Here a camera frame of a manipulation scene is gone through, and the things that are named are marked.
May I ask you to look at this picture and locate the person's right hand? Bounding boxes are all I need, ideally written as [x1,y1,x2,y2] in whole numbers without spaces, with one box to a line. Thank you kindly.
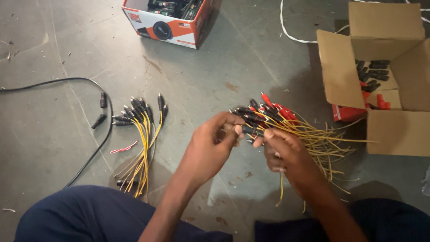
[253,128,324,195]

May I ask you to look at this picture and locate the person's left hand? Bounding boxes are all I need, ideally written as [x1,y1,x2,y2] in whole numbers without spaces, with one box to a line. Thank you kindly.
[186,111,245,186]

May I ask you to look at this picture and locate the black plug with yellow wire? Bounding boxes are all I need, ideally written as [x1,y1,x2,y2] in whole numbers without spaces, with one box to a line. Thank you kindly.
[240,124,266,138]

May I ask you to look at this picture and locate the red small box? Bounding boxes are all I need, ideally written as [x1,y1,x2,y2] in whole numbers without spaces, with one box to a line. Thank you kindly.
[332,104,367,122]

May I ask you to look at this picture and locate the brown cardboard box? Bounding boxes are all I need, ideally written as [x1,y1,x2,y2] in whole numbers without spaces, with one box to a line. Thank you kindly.
[316,2,430,157]

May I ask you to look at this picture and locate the person's dark blue trousers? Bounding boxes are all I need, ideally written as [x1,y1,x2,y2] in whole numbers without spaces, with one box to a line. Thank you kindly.
[13,184,430,242]

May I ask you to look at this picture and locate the orange white printed carton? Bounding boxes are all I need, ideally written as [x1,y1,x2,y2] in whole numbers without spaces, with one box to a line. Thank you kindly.
[122,0,214,50]

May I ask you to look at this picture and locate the heap of plugs with yellow wires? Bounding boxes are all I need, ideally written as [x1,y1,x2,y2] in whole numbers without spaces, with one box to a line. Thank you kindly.
[228,92,378,214]

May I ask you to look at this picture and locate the bundle of black plug cables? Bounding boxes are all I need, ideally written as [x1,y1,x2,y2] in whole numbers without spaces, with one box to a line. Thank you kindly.
[112,93,169,203]

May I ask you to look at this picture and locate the red white twisted wire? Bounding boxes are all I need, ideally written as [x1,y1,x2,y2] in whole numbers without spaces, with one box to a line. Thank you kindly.
[110,140,139,154]

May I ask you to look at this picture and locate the black power cable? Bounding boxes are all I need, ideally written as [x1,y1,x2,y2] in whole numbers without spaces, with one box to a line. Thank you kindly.
[0,77,114,189]

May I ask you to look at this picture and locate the white cable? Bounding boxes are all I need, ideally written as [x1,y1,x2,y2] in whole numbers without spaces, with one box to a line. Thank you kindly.
[279,0,430,44]

